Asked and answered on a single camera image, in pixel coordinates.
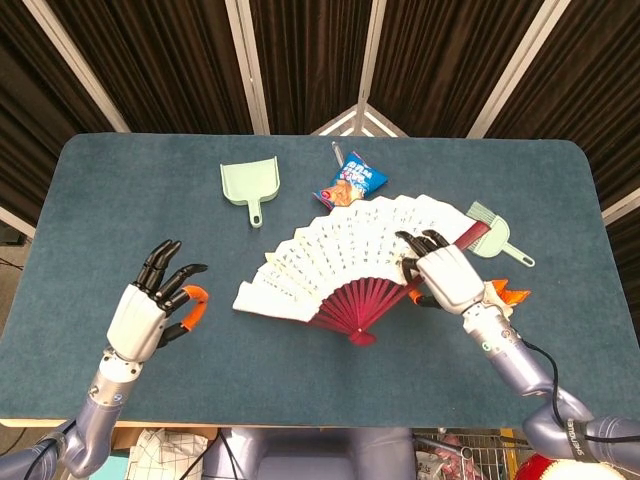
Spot purple robot torso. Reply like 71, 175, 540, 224
202, 427, 416, 480

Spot red-ribbed white paper folding fan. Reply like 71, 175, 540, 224
232, 193, 494, 347

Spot green hand brush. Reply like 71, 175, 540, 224
467, 200, 535, 268

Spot blue and red chip bag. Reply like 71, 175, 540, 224
313, 150, 390, 210

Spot teal box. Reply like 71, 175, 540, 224
89, 444, 136, 480

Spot black printed arm strap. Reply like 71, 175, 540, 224
567, 417, 590, 459

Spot white triangular screen foot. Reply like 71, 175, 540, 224
309, 103, 414, 139

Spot red and white knitted ball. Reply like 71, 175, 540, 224
514, 452, 640, 480

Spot brown pleated curtain panel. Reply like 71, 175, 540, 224
47, 0, 253, 134
0, 0, 119, 211
487, 0, 640, 209
248, 0, 374, 135
371, 0, 544, 139

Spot green plastic dustpan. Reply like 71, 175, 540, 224
219, 155, 281, 230

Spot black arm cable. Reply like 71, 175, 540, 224
519, 339, 640, 446

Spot white screen frame post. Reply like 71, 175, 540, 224
22, 0, 131, 134
224, 0, 272, 135
467, 0, 572, 139
356, 0, 389, 132

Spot left silver and black robot hand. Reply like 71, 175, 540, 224
106, 239, 210, 364

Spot metal wire basket cart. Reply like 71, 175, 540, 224
413, 428, 532, 480

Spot right silver and black robot hand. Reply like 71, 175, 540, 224
394, 229, 486, 316

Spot white checkered cloth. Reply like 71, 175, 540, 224
127, 428, 209, 480

